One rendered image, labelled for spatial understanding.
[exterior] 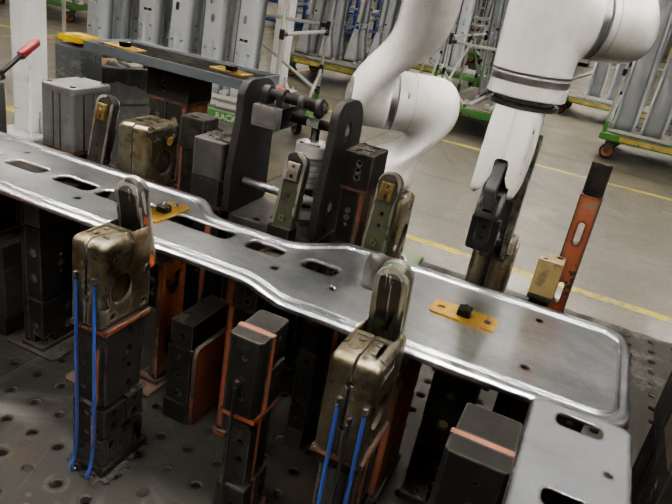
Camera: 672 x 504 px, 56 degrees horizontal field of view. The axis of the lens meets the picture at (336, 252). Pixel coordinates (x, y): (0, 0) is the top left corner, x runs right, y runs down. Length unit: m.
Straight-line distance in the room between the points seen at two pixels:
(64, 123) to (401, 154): 0.64
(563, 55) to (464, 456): 0.40
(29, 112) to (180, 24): 1.44
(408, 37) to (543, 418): 0.75
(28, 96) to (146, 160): 3.71
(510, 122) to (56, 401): 0.78
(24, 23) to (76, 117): 3.53
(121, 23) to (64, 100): 4.62
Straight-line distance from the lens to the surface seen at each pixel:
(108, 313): 0.81
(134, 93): 3.75
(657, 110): 7.65
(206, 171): 1.12
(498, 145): 0.70
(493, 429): 0.68
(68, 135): 1.25
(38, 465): 0.99
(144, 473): 0.96
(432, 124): 1.30
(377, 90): 1.25
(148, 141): 1.13
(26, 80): 4.81
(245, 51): 5.27
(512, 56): 0.70
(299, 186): 0.99
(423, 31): 1.19
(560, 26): 0.70
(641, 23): 0.74
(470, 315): 0.82
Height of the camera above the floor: 1.37
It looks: 24 degrees down
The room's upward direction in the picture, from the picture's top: 10 degrees clockwise
